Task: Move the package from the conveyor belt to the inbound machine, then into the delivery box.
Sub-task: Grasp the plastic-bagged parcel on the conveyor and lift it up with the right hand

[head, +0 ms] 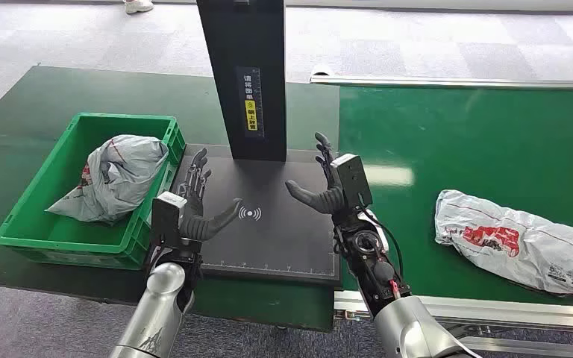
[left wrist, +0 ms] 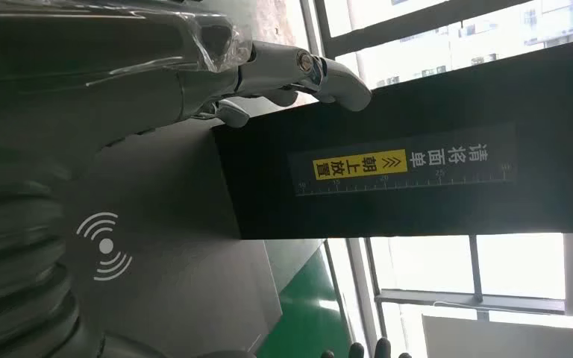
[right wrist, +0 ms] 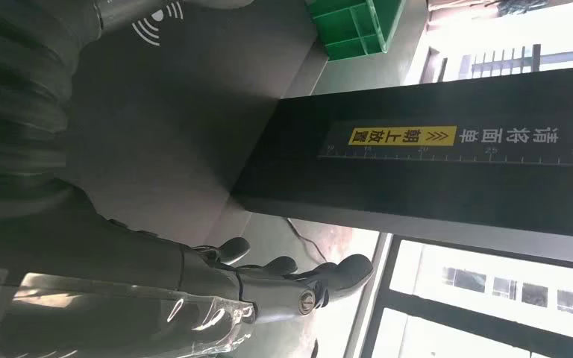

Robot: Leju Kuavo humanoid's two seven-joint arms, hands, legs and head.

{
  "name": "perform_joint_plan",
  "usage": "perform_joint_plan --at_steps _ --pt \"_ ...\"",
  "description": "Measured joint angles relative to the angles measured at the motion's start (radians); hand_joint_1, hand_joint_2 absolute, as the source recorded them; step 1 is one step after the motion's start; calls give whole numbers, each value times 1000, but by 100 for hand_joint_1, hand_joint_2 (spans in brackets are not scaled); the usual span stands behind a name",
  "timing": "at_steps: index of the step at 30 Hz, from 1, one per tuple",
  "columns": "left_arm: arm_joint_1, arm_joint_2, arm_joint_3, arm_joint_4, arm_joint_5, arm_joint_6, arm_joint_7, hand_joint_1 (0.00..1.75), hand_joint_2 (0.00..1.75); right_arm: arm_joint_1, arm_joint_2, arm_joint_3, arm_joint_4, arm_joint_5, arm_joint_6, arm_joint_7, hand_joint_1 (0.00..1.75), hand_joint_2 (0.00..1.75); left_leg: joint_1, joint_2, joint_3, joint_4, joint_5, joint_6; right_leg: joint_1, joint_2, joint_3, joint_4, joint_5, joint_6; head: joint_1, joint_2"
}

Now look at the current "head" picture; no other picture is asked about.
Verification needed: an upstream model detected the dark green table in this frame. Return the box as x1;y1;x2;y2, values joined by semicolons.
0;65;342;333

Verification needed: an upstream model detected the green conveyor belt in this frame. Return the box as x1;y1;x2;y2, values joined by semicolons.
338;86;573;308

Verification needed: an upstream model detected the grey crumpled mailer package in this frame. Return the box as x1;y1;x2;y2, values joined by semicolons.
45;134;170;224

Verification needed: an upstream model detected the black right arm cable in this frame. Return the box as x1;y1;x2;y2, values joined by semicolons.
360;210;404;279

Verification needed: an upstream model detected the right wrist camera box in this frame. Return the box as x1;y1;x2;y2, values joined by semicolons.
330;153;374;211

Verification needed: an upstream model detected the black scanner base plate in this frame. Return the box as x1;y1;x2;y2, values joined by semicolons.
170;144;342;289

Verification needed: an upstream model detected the black scanner column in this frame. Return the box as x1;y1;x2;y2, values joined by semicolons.
196;0;287;163

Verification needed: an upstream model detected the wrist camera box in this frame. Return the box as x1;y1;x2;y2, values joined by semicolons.
330;153;374;211
150;191;189;248

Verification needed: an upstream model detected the grey mailer package red print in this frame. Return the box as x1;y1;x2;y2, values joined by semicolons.
434;189;573;296

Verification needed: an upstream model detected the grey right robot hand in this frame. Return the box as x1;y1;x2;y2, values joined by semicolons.
284;131;348;216

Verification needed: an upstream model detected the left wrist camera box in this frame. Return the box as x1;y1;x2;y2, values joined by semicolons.
150;191;189;248

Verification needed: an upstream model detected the person's white shoe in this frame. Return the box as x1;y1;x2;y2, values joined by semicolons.
124;0;155;15

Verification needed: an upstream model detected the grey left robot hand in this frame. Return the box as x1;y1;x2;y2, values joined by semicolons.
176;147;243;242

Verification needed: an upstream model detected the yellow and black column label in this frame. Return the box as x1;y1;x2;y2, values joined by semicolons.
235;65;265;139

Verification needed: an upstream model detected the green plastic crate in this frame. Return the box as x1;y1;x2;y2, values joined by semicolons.
0;112;187;271

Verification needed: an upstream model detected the wide silver conveyor rail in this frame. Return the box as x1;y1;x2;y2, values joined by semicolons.
334;290;573;333

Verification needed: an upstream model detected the thin silver conveyor rail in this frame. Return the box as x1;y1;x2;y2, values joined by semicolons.
310;74;573;90

